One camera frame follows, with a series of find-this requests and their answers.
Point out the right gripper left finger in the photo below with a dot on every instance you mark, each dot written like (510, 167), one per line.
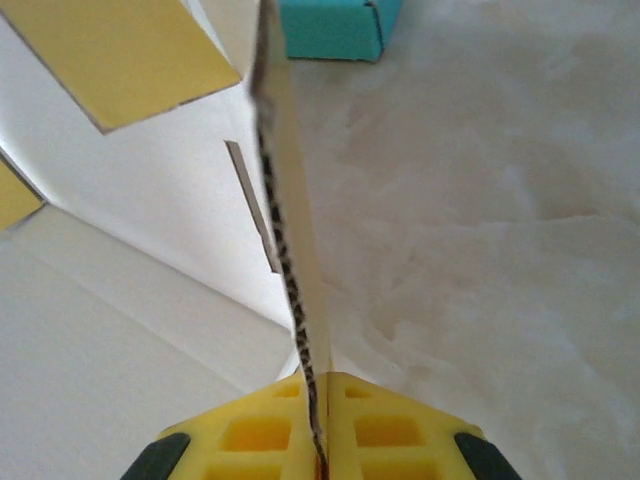
(255, 435)

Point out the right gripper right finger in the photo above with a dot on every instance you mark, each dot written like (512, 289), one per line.
(395, 435)

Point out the yellow paper box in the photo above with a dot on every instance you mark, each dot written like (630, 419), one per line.
(150, 225)

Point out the teal paper box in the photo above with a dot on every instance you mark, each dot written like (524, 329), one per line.
(330, 30)

